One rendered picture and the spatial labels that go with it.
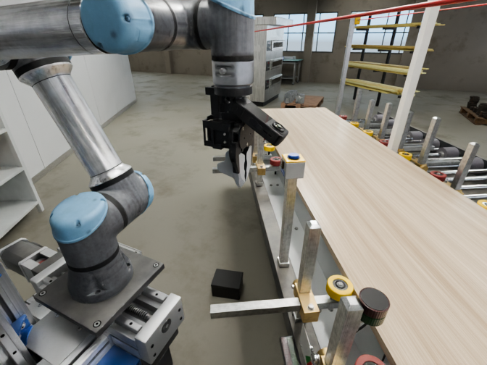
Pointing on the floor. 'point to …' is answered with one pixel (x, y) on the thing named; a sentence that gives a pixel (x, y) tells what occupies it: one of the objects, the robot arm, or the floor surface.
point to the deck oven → (267, 59)
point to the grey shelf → (14, 182)
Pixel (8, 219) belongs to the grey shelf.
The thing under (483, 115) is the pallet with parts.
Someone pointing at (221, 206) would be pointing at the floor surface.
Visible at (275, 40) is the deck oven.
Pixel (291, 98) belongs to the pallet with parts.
